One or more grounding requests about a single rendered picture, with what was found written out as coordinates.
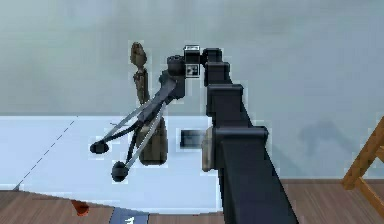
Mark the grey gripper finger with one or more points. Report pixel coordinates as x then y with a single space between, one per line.
99 147
119 171

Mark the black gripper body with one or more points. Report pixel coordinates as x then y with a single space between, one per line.
176 66

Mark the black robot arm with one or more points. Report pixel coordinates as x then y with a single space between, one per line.
246 166

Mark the brown fossilized leg bone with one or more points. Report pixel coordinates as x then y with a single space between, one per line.
138 55

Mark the white table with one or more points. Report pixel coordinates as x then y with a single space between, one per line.
60 160

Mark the dark blue flat object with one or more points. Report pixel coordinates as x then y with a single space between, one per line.
128 216

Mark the small red object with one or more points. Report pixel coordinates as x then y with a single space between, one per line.
80 208

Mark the beige block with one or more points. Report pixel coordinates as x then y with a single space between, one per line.
207 153

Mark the brown wooden chair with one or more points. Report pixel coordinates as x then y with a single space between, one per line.
363 160

